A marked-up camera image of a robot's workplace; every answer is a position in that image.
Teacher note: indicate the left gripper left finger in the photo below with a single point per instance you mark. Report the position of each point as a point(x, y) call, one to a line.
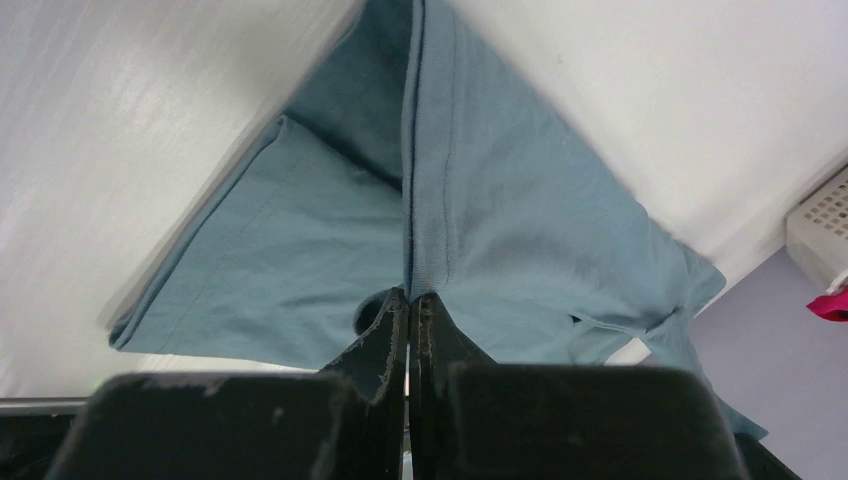
point(345, 421)

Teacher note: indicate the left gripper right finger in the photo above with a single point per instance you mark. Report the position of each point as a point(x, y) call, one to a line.
point(473, 418)

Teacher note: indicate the blue t shirt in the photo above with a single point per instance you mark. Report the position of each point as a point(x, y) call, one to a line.
point(414, 157)

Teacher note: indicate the red t shirt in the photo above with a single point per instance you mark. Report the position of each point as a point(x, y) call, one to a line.
point(833, 307)

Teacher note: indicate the white plastic laundry basket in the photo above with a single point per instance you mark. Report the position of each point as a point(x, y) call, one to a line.
point(816, 235)

